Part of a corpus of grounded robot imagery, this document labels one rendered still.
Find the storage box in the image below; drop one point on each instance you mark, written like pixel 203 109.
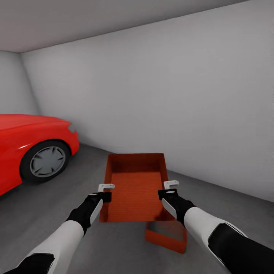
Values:
pixel 137 179
pixel 167 242

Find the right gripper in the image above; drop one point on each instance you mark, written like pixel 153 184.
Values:
pixel 162 192

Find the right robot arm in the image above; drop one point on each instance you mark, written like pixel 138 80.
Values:
pixel 226 244

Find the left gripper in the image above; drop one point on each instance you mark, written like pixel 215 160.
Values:
pixel 107 196

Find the car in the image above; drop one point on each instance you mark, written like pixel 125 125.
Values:
pixel 34 147

